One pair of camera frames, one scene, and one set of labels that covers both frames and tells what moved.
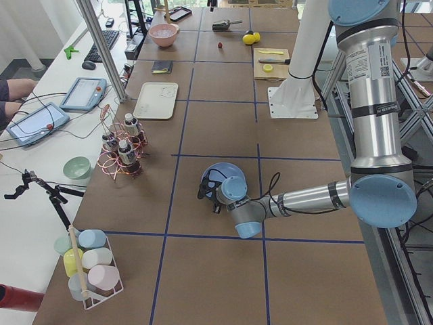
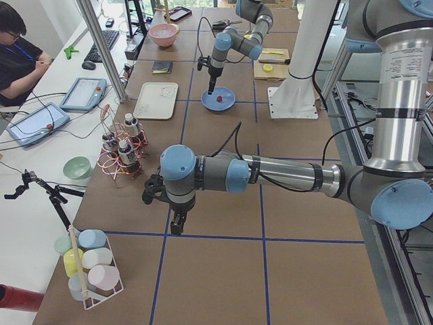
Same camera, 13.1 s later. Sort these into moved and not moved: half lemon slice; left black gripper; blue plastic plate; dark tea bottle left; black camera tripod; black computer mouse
Moved: blue plastic plate; left black gripper
Not moved: black computer mouse; half lemon slice; dark tea bottle left; black camera tripod
